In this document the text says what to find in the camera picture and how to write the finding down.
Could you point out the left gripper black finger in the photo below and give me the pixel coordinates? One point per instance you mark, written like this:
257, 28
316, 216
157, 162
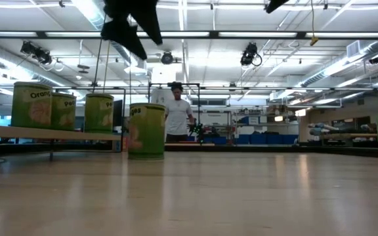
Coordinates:
123, 37
151, 23

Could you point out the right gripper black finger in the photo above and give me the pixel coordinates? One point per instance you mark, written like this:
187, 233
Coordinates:
274, 5

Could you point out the green Oranges-lettered tin can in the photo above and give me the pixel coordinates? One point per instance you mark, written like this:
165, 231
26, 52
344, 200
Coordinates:
31, 111
146, 137

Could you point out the wooden shelf with black legs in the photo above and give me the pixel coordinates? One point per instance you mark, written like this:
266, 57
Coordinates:
44, 134

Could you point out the round black hanging device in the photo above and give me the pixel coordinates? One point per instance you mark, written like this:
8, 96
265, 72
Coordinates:
167, 58

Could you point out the small black disc fixture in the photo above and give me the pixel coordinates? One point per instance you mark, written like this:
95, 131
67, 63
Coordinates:
83, 69

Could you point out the black crossbar with light strips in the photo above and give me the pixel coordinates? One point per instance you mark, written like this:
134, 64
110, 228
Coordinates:
213, 34

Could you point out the dark monitor screen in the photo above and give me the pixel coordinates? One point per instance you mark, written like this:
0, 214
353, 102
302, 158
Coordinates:
118, 114

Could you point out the black hanging lamp cluster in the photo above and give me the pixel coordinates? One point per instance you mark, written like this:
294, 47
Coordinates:
36, 52

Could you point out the person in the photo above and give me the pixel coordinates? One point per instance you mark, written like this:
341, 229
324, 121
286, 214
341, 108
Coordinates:
177, 118

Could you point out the blue box on rack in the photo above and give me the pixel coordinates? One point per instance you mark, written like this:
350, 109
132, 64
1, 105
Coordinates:
250, 120

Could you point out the black background robot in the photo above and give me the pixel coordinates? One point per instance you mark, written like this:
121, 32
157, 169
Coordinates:
197, 132

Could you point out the metal storage rack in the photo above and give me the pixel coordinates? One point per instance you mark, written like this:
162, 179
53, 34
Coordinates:
261, 125

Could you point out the grey rolled bundle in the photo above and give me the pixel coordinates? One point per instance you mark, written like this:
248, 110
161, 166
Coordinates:
322, 129

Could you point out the long blue storage crate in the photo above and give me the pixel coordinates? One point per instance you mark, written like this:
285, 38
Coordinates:
261, 139

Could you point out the small blue storage bin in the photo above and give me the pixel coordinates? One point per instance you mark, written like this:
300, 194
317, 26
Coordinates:
220, 141

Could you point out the background wooden table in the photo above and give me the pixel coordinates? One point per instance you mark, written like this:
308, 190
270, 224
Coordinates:
349, 135

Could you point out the small black hanging camera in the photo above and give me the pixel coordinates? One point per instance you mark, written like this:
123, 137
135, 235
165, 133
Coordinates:
376, 59

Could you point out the black aluminium table frame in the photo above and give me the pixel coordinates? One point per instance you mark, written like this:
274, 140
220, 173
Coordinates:
241, 148

